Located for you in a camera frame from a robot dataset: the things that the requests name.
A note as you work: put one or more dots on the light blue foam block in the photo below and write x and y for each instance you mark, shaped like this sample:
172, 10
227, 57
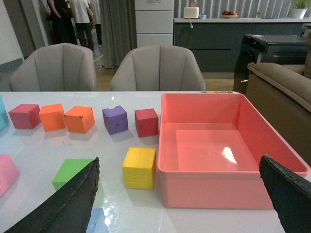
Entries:
97, 222

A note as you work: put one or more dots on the person in white shirt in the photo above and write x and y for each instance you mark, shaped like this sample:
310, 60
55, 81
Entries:
83, 17

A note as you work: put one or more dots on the person in black clothes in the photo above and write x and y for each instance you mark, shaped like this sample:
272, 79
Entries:
60, 15

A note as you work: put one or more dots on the grey curtain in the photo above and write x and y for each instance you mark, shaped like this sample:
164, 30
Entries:
119, 34

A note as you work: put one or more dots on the dark kitchen counter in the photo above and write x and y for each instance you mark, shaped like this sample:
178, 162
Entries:
216, 42

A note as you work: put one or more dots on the green foam block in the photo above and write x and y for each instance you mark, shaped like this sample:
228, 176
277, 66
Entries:
68, 170

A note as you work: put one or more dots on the beige sofa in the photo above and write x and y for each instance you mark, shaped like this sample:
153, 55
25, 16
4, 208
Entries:
282, 94

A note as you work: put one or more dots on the orange foam block right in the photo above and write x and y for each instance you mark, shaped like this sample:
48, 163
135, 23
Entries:
79, 119

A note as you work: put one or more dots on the grey chair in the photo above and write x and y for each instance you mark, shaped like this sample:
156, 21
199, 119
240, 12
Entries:
60, 67
158, 68

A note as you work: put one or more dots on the fruit bowl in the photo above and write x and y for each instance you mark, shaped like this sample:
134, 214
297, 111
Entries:
229, 14

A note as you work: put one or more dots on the black appliance with label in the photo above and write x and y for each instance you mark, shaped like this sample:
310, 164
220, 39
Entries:
279, 49

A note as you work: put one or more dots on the pink foam block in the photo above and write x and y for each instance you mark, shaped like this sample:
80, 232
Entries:
8, 173

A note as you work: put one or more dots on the dark red foam block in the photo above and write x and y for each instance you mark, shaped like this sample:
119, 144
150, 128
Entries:
146, 122

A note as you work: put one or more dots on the right grey chair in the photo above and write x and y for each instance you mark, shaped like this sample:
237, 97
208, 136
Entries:
158, 68

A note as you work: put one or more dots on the yellow foam block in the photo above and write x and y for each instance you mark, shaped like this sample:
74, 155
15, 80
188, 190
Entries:
139, 168

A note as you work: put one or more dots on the orange foam block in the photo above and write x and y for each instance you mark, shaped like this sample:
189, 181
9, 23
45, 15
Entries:
52, 117
79, 119

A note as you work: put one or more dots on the magenta red foam block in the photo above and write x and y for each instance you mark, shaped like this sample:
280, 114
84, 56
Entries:
25, 116

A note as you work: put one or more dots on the notched purple foam block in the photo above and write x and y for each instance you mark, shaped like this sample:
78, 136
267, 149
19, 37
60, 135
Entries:
115, 120

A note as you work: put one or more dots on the white toaster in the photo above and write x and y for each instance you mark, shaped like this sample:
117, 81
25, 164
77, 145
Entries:
191, 12

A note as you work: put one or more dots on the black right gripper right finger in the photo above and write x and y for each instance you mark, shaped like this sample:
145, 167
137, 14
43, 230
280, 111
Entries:
290, 195

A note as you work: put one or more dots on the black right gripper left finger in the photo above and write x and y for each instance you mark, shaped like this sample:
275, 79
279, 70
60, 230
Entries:
68, 210

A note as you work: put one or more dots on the pink plastic bin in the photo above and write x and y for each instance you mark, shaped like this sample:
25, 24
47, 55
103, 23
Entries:
210, 146

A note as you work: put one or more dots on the white drawer cabinet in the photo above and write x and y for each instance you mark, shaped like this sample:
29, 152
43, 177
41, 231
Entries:
154, 22

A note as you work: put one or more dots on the left grey chair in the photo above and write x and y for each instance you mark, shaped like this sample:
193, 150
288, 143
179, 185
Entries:
60, 67

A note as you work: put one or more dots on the potted plant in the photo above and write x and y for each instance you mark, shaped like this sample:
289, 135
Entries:
297, 8

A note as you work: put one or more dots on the orange foam block left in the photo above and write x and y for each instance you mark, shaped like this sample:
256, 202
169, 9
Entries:
52, 117

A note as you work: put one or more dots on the cyan plastic bin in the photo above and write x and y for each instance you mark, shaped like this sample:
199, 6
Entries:
4, 121

